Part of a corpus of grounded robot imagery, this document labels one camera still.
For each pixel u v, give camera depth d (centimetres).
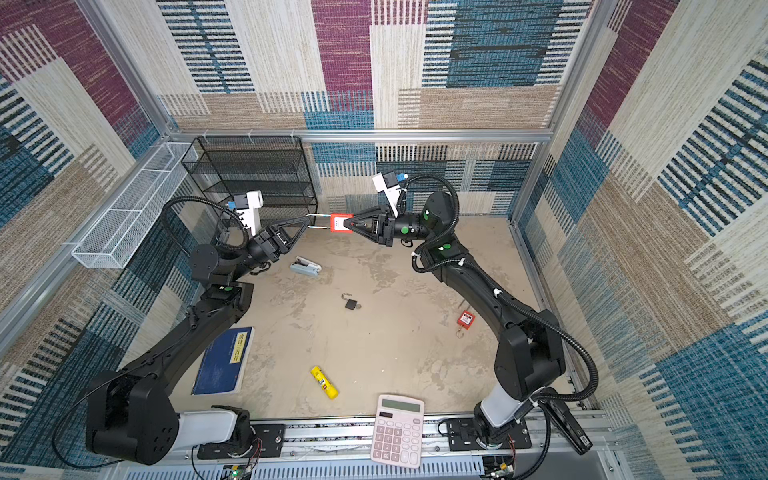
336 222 62
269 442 73
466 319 92
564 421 74
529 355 44
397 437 73
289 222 62
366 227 64
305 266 105
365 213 61
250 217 59
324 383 81
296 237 65
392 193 60
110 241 70
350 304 97
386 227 59
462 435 73
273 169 107
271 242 59
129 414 40
